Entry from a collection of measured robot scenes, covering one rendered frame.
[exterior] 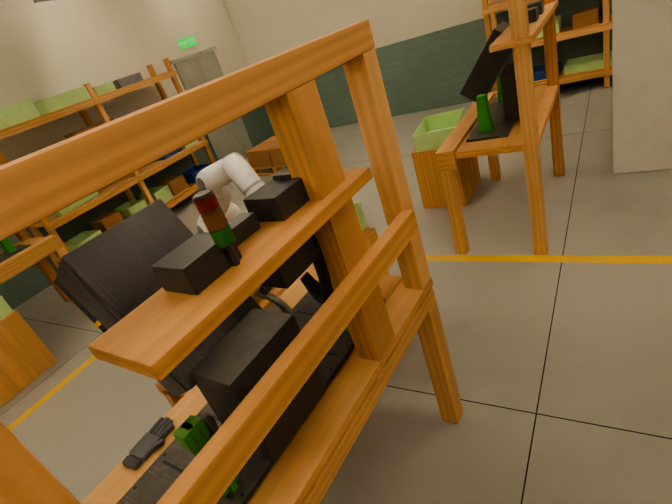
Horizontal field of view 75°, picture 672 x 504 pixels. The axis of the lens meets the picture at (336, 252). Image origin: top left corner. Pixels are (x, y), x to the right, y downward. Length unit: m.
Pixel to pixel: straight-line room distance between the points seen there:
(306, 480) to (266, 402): 0.38
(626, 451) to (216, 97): 2.18
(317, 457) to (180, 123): 1.01
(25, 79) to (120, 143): 6.62
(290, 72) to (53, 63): 6.64
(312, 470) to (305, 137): 0.96
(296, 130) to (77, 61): 6.82
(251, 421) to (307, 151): 0.71
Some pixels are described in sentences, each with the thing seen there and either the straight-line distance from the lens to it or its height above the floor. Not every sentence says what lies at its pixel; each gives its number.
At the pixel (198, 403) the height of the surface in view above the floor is 0.90.
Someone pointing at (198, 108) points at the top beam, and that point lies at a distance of 1.01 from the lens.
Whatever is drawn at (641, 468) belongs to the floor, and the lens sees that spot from 2.42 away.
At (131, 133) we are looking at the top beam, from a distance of 0.91.
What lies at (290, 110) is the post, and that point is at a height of 1.81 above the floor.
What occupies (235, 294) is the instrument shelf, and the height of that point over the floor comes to 1.53.
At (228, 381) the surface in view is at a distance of 1.26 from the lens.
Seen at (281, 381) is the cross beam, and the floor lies 1.26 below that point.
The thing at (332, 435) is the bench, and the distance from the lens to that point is 1.48.
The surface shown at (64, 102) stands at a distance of 7.01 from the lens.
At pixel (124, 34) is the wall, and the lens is 8.51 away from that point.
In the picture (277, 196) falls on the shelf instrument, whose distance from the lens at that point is 1.22.
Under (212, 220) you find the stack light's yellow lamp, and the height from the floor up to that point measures 1.67.
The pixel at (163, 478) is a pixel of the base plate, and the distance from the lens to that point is 1.67.
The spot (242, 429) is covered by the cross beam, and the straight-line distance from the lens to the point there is 1.08.
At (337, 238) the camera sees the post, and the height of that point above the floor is 1.40.
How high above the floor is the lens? 1.99
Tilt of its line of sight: 27 degrees down
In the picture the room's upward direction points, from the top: 20 degrees counter-clockwise
